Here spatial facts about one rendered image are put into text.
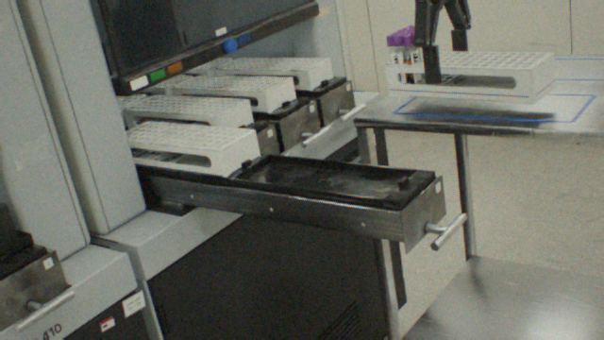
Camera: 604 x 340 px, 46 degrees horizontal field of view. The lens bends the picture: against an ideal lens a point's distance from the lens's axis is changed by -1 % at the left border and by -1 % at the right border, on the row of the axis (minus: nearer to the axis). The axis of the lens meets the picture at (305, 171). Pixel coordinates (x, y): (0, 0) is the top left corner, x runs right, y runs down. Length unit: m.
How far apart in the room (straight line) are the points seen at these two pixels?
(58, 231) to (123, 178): 0.16
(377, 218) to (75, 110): 0.55
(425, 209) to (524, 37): 2.41
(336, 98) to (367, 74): 2.21
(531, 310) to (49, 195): 1.08
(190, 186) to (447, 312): 0.74
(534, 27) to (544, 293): 1.85
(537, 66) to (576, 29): 2.11
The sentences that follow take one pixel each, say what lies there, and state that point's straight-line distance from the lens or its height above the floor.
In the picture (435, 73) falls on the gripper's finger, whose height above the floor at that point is 0.90.
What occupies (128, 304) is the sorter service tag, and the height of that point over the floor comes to 0.65.
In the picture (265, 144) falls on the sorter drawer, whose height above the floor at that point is 0.78.
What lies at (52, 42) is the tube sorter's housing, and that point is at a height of 1.09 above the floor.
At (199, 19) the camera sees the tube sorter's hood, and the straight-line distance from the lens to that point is 1.44.
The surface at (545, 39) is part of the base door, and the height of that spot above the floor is 0.43.
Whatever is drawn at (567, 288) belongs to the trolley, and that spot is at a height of 0.28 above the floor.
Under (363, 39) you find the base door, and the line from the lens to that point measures 3.83.
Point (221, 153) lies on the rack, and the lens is 1.23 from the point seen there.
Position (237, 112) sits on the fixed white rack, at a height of 0.85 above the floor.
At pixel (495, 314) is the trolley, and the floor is 0.28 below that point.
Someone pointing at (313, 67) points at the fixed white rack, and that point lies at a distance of 1.66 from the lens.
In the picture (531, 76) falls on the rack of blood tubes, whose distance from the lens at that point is 1.24.
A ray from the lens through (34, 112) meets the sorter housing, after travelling 1.22.
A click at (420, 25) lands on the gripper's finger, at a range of 1.28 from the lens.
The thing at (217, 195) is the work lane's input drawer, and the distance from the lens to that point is 1.25.
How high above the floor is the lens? 1.26
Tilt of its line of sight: 22 degrees down
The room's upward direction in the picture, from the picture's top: 10 degrees counter-clockwise
